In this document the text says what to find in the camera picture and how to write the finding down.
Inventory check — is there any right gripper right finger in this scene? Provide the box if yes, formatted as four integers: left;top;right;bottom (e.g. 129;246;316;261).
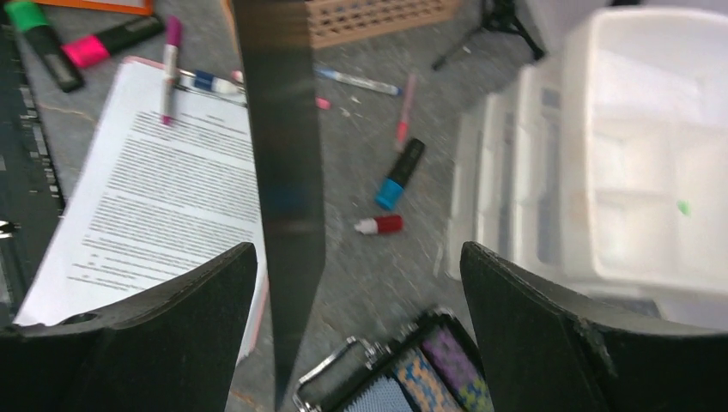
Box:
460;241;727;411

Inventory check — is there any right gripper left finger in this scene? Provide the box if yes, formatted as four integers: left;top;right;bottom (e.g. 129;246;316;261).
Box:
1;243;258;411

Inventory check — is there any printed white paper sheet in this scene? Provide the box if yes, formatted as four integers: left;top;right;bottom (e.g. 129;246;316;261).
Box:
14;57;268;357

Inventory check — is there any black clipboard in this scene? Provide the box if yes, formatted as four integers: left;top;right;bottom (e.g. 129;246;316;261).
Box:
231;1;326;410

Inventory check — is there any peach plastic file organizer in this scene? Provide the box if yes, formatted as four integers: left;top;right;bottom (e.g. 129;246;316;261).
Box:
221;0;459;51

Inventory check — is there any black open carrying case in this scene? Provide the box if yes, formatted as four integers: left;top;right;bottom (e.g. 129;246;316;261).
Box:
292;306;494;411

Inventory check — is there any white plastic drawer unit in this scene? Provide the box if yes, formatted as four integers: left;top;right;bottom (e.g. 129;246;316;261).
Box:
446;6;727;330

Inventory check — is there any blue highlighter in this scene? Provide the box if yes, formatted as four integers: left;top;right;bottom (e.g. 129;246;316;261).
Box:
374;137;426;211

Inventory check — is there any pink thin pen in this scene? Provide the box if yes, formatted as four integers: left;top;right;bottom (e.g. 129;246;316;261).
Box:
395;73;417;153

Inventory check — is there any blue cap white marker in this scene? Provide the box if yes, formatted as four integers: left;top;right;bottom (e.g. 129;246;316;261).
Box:
178;70;242;95

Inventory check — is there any pink white marker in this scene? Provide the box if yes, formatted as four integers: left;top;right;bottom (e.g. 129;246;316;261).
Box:
231;70;331;110

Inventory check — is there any clear barrel pen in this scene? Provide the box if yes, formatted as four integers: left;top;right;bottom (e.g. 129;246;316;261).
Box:
313;65;403;96

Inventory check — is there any magenta marker pen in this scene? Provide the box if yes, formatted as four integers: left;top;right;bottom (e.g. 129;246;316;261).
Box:
160;16;182;125

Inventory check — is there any black microphone on tripod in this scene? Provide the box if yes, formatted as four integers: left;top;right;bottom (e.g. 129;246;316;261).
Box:
431;0;545;71

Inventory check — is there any orange book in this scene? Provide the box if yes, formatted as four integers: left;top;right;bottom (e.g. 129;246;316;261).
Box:
36;0;154;15

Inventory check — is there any green highlighter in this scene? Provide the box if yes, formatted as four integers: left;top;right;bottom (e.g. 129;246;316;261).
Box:
3;1;85;93

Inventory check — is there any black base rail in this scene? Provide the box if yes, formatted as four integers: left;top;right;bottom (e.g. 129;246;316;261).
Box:
1;20;65;317

